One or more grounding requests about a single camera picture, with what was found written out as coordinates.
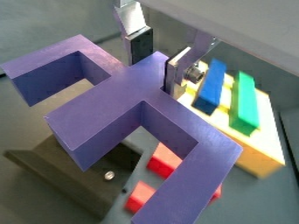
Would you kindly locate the black angle fixture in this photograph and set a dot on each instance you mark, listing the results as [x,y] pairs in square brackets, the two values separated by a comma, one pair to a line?
[92,188]

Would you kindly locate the yellow slotted board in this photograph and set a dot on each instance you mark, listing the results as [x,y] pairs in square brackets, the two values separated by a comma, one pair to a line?
[261,157]

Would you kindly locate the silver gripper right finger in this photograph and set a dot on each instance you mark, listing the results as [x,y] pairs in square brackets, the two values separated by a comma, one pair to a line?
[177,64]

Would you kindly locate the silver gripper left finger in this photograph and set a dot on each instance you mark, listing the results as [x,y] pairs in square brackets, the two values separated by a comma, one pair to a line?
[136,33]

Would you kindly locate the purple interlocking block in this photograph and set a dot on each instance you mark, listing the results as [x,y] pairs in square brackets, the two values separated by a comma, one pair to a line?
[125,101]

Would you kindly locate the green long bar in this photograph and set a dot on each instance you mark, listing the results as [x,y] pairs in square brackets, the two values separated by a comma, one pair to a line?
[243,117]

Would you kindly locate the blue long bar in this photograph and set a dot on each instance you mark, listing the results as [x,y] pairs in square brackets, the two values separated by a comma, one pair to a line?
[208,95]

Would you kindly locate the red interlocking block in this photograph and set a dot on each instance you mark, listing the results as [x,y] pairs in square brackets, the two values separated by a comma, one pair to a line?
[163,163]

